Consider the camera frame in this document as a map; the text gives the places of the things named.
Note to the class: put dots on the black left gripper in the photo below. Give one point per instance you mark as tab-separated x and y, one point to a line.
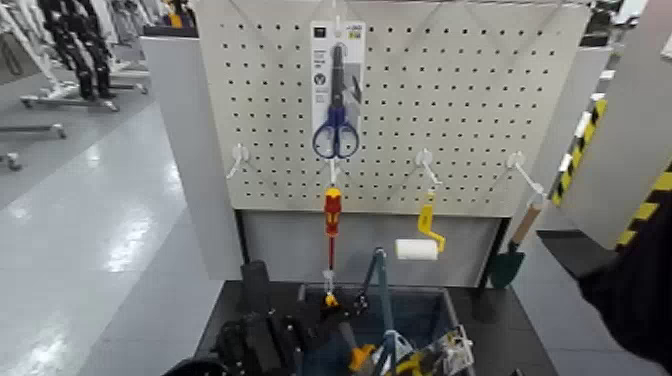
307	330

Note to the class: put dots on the yellow paint brush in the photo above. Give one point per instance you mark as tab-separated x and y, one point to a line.
361	357

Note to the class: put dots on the yellow tool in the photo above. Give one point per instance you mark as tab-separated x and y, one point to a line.
446	352

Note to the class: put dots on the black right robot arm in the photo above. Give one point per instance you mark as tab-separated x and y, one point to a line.
635	299

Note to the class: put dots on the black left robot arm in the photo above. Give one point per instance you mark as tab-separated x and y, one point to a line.
246	346

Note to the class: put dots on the grey blue crate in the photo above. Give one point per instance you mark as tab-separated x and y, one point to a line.
420	315

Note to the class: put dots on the grey white packaged item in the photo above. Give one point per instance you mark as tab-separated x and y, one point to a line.
404	346

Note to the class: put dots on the grey panel under pegboard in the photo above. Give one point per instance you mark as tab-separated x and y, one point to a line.
294	246

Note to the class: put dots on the red yellow screwdriver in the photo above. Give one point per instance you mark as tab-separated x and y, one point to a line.
333	210

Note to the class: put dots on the white pegboard hook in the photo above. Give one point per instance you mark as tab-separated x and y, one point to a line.
520	165
337	13
334	170
426	162
239	156

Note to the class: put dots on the black pegboard stand leg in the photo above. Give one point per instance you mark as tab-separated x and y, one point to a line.
493	246

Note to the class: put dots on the blue scissors on card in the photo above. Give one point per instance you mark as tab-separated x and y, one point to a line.
336	94

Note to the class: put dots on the plain white partition panel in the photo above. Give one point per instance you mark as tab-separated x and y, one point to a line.
189	157

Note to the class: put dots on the white perforated pegboard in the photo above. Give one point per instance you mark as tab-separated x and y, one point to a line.
446	105

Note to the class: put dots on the narrow partition with hazard tape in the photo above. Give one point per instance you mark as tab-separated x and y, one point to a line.
577	131

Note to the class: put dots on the grey metal stand base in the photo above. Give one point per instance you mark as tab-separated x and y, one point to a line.
36	128

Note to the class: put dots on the white wheeled robot stand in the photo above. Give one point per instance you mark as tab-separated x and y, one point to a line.
47	92

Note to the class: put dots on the black robot on stand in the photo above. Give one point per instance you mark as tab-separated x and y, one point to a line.
78	47

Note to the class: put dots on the black background equipment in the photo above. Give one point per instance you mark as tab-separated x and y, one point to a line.
601	23

